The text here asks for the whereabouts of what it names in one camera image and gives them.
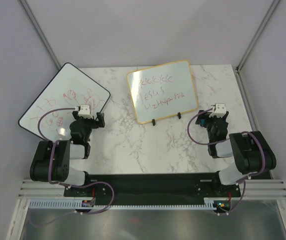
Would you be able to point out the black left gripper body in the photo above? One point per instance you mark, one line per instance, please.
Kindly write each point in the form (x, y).
(89, 120)

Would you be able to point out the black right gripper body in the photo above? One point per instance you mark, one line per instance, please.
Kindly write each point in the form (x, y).
(209, 121)

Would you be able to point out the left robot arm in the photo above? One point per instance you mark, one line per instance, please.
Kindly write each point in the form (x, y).
(51, 162)

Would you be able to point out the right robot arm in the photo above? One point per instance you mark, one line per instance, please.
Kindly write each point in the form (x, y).
(251, 153)

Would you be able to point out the black framed whiteboard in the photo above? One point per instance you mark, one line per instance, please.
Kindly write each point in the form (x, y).
(48, 117)

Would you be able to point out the yellow framed whiteboard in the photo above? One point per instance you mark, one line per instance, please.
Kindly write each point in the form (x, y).
(162, 91)

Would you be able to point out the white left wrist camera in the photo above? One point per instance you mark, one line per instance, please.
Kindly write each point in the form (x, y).
(85, 110)

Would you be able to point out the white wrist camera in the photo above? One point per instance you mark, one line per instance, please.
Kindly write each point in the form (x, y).
(85, 110)
(219, 110)

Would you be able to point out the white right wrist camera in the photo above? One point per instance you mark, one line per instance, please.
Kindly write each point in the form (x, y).
(219, 110)

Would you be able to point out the right aluminium corner post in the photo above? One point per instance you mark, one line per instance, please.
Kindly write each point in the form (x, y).
(265, 21)

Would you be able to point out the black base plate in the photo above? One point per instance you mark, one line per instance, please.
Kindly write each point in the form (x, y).
(107, 179)

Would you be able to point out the white slotted cable duct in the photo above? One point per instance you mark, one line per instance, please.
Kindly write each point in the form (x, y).
(81, 204)

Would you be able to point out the aluminium rail frame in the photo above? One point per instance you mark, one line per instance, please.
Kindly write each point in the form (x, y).
(254, 190)

